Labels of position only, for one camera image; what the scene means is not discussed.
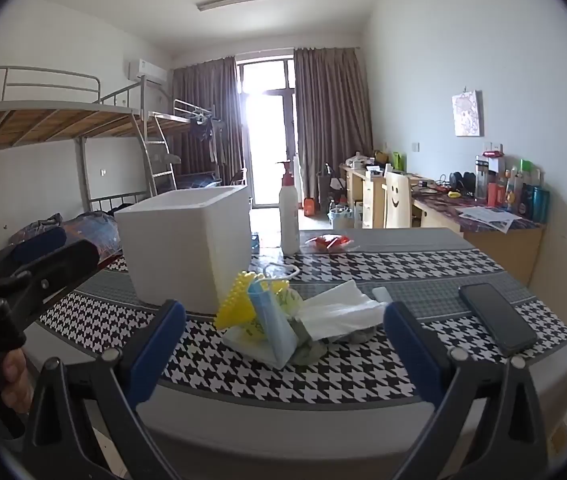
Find black headphones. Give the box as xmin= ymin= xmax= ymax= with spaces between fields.
xmin=448 ymin=171 xmax=477 ymax=193

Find grey towel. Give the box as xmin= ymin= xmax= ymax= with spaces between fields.
xmin=291 ymin=320 xmax=379 ymax=366

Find black folding chair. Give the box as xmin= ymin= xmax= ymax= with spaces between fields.
xmin=228 ymin=170 xmax=249 ymax=201

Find wall poster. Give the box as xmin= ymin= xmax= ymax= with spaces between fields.
xmin=452 ymin=90 xmax=484 ymax=137

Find large metal bunk bed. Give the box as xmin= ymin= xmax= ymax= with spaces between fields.
xmin=0 ymin=66 xmax=174 ymax=256

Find houndstooth tablecloth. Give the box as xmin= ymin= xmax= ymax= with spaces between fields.
xmin=34 ymin=227 xmax=567 ymax=406

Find glass balcony door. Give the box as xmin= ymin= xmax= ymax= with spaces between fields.
xmin=236 ymin=57 xmax=298 ymax=207

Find pale plastic bucket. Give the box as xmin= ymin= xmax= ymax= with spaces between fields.
xmin=327 ymin=206 xmax=354 ymax=228

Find ceiling tube light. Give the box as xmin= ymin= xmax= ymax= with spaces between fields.
xmin=196 ymin=0 xmax=289 ymax=12

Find green printed plastic bag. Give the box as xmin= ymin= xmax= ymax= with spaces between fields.
xmin=224 ymin=280 xmax=309 ymax=361

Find white air conditioner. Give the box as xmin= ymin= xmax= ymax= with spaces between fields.
xmin=128 ymin=58 xmax=168 ymax=85

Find white foam box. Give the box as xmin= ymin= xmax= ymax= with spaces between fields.
xmin=114 ymin=185 xmax=252 ymax=316

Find black phone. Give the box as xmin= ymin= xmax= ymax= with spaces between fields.
xmin=458 ymin=282 xmax=538 ymax=358

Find dark blue mattress bedding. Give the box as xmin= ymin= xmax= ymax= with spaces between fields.
xmin=176 ymin=171 xmax=222 ymax=191

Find person's left hand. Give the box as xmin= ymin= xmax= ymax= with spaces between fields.
xmin=1 ymin=346 xmax=34 ymax=413

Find hanging dark clothes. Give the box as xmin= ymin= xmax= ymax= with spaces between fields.
xmin=186 ymin=115 xmax=224 ymax=166

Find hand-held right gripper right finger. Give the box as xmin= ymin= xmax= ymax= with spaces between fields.
xmin=382 ymin=301 xmax=549 ymax=480

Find blue plaid bedding bundle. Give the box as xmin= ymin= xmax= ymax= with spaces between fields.
xmin=8 ymin=210 xmax=124 ymax=266

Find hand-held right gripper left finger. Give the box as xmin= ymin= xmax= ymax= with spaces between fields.
xmin=26 ymin=299 xmax=189 ymax=480

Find dark trolley bag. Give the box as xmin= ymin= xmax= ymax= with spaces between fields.
xmin=316 ymin=162 xmax=347 ymax=211

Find white pump bottle red nozzle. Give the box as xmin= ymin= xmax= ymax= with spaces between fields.
xmin=276 ymin=157 xmax=301 ymax=256

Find dark blue canister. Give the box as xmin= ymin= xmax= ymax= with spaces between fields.
xmin=519 ymin=183 xmax=537 ymax=217

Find narrow brown curtain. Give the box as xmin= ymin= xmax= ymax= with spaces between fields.
xmin=171 ymin=56 xmax=244 ymax=186

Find teal canister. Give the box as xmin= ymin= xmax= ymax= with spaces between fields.
xmin=532 ymin=186 xmax=550 ymax=223

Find wide brown curtain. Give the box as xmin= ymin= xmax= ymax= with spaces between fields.
xmin=292 ymin=46 xmax=375 ymax=201

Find clear tumbler with dark lid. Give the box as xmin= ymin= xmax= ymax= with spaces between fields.
xmin=474 ymin=156 xmax=489 ymax=201

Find yellow spiky ball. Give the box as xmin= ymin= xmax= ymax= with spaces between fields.
xmin=215 ymin=271 xmax=257 ymax=331

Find blue face mask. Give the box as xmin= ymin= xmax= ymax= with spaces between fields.
xmin=248 ymin=261 xmax=300 ymax=368

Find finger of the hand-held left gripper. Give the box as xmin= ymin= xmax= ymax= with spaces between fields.
xmin=0 ymin=239 xmax=100 ymax=321
xmin=0 ymin=228 xmax=68 ymax=281

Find printed papers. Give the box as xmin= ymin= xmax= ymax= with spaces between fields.
xmin=458 ymin=206 xmax=521 ymax=233

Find wooden chair with smiley face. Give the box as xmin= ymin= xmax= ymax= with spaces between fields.
xmin=382 ymin=170 xmax=414 ymax=229

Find white tissue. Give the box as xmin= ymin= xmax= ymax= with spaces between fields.
xmin=291 ymin=279 xmax=387 ymax=346

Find red snack packet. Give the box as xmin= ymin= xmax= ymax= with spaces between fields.
xmin=305 ymin=234 xmax=359 ymax=253

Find wooden desk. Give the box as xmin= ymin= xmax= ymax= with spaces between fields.
xmin=338 ymin=162 xmax=547 ymax=286

